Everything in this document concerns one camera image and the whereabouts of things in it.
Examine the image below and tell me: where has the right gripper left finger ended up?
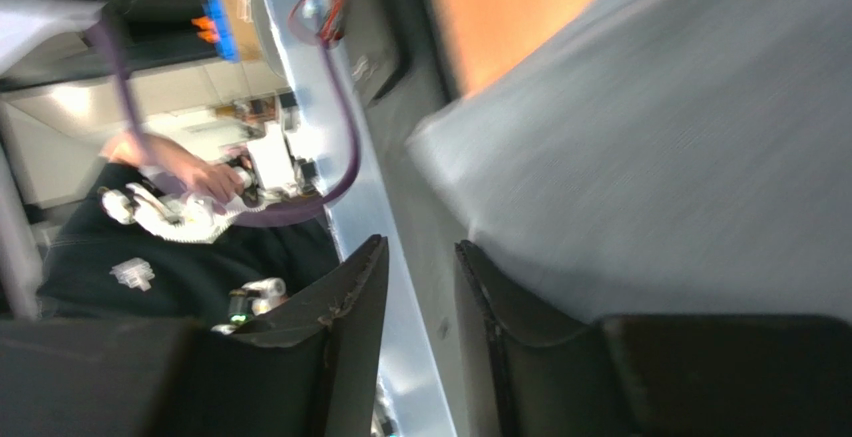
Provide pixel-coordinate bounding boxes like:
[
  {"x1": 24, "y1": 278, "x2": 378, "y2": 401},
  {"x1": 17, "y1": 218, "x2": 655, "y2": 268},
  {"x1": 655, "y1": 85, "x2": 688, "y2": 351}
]
[{"x1": 1, "y1": 235, "x2": 389, "y2": 436}]

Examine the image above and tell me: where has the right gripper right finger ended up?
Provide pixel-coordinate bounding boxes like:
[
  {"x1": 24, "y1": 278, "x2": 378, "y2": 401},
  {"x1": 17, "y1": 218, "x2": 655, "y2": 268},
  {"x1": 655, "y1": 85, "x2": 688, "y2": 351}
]
[{"x1": 455, "y1": 241, "x2": 851, "y2": 436}]

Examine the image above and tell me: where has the grey long sleeve shirt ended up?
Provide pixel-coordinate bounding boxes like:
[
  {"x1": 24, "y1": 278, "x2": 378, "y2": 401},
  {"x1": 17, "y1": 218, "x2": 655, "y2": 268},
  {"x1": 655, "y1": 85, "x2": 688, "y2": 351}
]
[{"x1": 408, "y1": 0, "x2": 851, "y2": 320}]

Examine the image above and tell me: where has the person's bare hand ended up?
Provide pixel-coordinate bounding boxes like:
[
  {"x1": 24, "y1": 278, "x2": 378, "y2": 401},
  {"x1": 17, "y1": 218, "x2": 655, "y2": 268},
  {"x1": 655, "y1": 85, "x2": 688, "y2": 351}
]
[{"x1": 172, "y1": 155, "x2": 245, "y2": 204}]

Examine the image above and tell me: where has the person in black clothes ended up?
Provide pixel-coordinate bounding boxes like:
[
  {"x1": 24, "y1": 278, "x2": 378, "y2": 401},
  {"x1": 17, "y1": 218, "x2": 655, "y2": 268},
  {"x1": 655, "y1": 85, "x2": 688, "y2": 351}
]
[{"x1": 36, "y1": 132, "x2": 341, "y2": 326}]

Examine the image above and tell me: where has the aluminium frame rail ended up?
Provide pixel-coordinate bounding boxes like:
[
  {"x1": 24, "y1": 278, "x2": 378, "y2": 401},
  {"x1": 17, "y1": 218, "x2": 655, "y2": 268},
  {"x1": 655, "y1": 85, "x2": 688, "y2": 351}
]
[{"x1": 263, "y1": 0, "x2": 457, "y2": 436}]

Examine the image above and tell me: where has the white teleoperation handle device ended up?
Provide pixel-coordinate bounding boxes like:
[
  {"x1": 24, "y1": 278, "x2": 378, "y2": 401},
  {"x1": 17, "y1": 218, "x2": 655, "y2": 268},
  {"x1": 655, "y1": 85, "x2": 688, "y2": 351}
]
[{"x1": 101, "y1": 183, "x2": 269, "y2": 244}]

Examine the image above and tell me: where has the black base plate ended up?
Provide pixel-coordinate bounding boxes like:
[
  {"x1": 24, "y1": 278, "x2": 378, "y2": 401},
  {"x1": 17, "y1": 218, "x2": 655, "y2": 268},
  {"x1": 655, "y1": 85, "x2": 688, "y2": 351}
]
[{"x1": 339, "y1": 0, "x2": 467, "y2": 331}]

